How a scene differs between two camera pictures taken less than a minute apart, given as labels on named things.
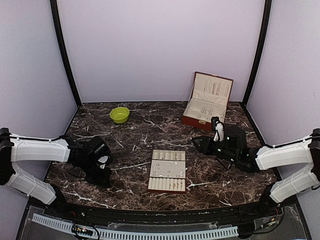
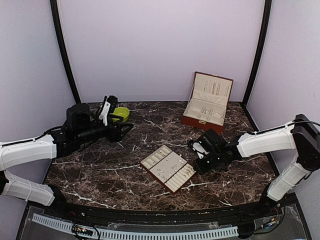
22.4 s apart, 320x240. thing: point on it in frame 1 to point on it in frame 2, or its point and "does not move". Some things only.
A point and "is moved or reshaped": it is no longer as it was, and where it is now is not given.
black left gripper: x=104 y=179 to x=117 y=136
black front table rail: x=81 y=214 does not move
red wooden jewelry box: x=209 y=97 does not move
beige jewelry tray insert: x=168 y=170 is moved or reshaped
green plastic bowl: x=119 y=115 does not move
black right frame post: x=264 y=34 does not move
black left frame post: x=54 y=4 does not move
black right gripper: x=206 y=143 to x=201 y=169
